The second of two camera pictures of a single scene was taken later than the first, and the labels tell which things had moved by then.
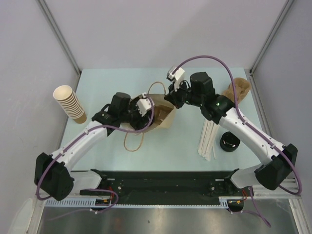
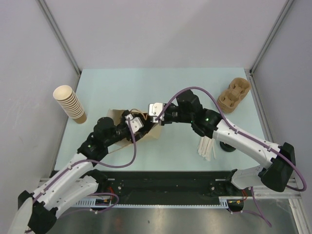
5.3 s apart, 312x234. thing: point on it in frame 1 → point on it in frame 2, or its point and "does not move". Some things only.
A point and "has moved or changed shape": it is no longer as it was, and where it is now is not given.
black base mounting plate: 168,184 does not move
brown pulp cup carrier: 242,87 does not move
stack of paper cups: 68,97 does not move
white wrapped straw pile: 206,141 does not move
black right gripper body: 182,95 → 173,114
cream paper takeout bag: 163,115 has moved or changed shape
